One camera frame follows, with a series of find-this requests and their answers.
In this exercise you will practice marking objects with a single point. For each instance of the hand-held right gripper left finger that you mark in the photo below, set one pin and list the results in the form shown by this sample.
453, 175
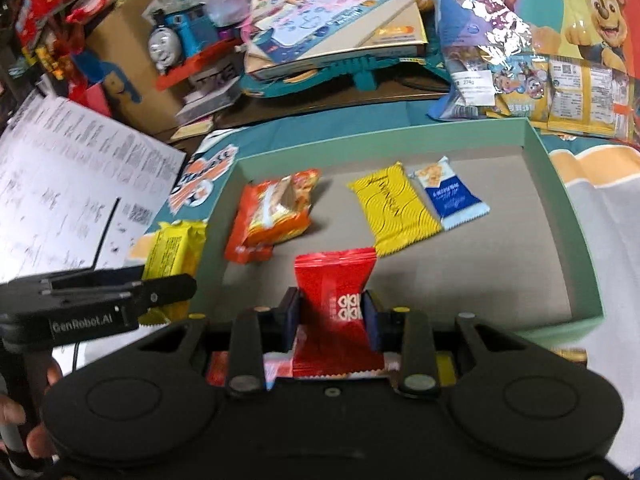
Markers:
291, 320

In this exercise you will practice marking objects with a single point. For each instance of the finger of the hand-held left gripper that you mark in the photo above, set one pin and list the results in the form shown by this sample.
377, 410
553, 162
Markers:
167, 292

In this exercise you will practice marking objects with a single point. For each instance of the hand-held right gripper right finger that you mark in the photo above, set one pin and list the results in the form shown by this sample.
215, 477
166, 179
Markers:
371, 322

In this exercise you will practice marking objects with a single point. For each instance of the yellow printed snack packet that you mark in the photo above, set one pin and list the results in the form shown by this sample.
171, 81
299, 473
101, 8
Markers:
172, 250

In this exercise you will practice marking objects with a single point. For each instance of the dark red snack packet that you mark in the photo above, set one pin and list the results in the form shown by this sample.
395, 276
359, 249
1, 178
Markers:
332, 280

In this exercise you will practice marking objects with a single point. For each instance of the green cardboard box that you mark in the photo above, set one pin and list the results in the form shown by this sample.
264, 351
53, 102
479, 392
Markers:
500, 240

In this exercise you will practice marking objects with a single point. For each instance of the person's left hand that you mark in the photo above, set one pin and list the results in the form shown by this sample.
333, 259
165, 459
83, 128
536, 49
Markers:
40, 442

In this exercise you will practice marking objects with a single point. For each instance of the small yellow snack packet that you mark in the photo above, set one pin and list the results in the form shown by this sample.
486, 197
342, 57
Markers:
446, 366

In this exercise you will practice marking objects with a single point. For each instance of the bright red snack packet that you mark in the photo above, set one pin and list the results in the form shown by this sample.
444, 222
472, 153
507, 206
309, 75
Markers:
218, 367

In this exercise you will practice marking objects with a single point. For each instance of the orange noodle snack packet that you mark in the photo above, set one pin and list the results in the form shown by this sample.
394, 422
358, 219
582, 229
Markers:
272, 215

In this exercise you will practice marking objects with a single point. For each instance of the yellow wavy-striped snack packet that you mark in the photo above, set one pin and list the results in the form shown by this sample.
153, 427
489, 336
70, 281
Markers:
397, 210

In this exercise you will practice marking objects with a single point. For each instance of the white instruction sheet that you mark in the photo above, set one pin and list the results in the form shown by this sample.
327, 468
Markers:
60, 175

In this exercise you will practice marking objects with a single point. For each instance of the blue white cracker packet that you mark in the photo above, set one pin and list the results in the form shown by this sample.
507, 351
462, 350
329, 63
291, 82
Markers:
452, 200

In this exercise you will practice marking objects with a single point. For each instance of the beige booklet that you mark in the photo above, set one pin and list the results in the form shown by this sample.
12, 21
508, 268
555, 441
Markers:
192, 130

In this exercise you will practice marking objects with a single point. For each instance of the grey booklet stack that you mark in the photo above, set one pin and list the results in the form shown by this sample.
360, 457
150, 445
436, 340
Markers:
210, 92

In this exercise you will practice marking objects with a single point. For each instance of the brown cardboard box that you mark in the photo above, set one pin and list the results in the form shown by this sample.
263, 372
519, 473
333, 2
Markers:
130, 80

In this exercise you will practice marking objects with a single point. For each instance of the teal plastic toy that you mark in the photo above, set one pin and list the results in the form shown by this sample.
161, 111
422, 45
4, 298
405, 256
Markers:
367, 72

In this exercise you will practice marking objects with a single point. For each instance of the teal orange grey printed blanket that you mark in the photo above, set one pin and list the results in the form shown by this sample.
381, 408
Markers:
605, 220

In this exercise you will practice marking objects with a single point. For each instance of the blue toy train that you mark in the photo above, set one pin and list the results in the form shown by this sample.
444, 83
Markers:
187, 35

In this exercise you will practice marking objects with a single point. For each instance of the yellow cartoon snack pack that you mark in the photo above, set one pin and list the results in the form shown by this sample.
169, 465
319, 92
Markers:
587, 95
525, 92

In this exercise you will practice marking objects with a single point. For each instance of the doodle mat box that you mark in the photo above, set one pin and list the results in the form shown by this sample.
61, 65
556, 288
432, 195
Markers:
330, 15

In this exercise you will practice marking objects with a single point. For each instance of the cartoon dog foil bag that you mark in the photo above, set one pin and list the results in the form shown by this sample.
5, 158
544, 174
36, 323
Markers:
540, 5

